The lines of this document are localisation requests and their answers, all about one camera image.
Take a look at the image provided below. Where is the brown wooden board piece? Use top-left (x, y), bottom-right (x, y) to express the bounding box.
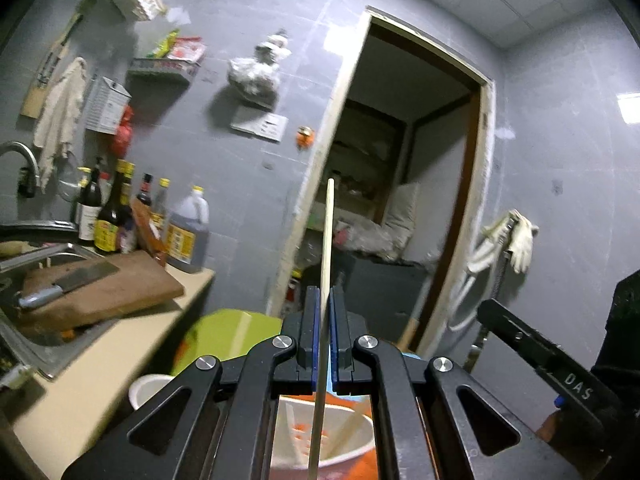
top-left (130, 197), bottom-right (169, 267)

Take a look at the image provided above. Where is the white plastic utensil holder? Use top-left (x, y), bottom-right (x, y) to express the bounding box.
top-left (128, 373), bottom-right (377, 480)

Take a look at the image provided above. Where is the small bottle yellow cap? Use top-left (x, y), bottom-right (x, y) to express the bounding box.
top-left (150, 177), bottom-right (171, 231)

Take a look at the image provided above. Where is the white rubber glove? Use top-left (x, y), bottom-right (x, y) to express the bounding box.
top-left (481, 212), bottom-right (517, 242)
top-left (509, 209), bottom-right (540, 274)

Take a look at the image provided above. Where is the white wall socket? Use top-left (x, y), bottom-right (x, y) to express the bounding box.
top-left (257, 112), bottom-right (290, 143)

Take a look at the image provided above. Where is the metal kitchen sink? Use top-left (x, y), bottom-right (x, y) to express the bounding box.
top-left (0, 239), bottom-right (122, 382)

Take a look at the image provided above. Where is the grey wall switch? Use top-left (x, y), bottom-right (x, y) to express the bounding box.
top-left (230, 104), bottom-right (267, 134)

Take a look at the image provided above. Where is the dark bottle white label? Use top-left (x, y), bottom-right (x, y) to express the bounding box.
top-left (74, 157), bottom-right (104, 246)

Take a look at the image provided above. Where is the wooden cutting board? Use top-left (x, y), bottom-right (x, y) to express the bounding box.
top-left (22, 249), bottom-right (186, 332)

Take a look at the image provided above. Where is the grey wall shelf rack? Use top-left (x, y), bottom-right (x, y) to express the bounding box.
top-left (127, 57), bottom-right (201, 87)

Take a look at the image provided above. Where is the red plastic bag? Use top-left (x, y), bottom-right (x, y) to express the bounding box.
top-left (110, 105), bottom-right (135, 159)

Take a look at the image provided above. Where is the kitchen cleaver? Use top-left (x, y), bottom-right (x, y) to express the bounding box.
top-left (18, 259), bottom-right (121, 309)

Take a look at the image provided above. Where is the colourful striped tablecloth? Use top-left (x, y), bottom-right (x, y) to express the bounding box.
top-left (171, 309), bottom-right (396, 480)

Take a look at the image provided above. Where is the hanging beige towel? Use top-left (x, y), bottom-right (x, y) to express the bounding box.
top-left (33, 57), bottom-right (89, 194)

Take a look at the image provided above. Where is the white shower hose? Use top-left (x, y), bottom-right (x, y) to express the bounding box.
top-left (449, 239), bottom-right (512, 332)

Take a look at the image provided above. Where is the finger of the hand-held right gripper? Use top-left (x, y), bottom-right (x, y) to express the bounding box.
top-left (476, 298), bottom-right (569, 377)

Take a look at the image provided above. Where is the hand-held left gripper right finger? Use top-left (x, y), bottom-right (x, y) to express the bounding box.
top-left (330, 284), bottom-right (586, 480)

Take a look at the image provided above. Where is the wooden chopstick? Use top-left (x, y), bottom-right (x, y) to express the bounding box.
top-left (308, 178), bottom-right (335, 480)
top-left (327, 399), bottom-right (374, 461)

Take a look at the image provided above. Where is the hanging clear plastic bag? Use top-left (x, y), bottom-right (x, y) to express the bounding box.
top-left (227, 29), bottom-right (293, 110)

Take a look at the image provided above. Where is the grey cabinet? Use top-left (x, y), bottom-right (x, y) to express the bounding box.
top-left (339, 252), bottom-right (432, 352)

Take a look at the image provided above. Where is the ceiling light panel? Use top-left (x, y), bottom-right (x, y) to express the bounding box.
top-left (617, 92), bottom-right (640, 124)

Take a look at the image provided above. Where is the white sack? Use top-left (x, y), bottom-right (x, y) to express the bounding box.
top-left (384, 182), bottom-right (419, 257)

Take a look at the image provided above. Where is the metal kitchen faucet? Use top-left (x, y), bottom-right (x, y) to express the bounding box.
top-left (0, 140), bottom-right (41, 199)

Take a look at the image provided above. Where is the soy sauce bottle yellow label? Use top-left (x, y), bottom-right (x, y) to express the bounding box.
top-left (93, 159), bottom-right (134, 255)

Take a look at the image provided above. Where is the yellow green snack packet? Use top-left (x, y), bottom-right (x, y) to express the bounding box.
top-left (147, 29), bottom-right (181, 60)

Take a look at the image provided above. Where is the large plastic jug yellow cap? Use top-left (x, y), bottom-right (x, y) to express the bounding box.
top-left (164, 185), bottom-right (211, 275)

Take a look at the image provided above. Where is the wooden door frame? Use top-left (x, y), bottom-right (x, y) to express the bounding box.
top-left (266, 5), bottom-right (496, 357)

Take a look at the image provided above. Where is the wooden wall knife holder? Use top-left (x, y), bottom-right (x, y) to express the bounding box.
top-left (19, 12), bottom-right (84, 119)

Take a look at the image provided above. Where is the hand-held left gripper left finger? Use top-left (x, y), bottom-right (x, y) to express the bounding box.
top-left (60, 285), bottom-right (321, 480)

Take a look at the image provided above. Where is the red snack packet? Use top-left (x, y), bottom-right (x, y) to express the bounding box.
top-left (167, 37), bottom-right (207, 64)

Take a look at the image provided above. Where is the crumpled clear plastic bag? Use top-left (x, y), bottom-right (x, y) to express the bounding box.
top-left (334, 217), bottom-right (402, 262)

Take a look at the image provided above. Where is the small dark bottle black cap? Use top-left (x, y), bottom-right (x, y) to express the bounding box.
top-left (135, 173), bottom-right (154, 209)

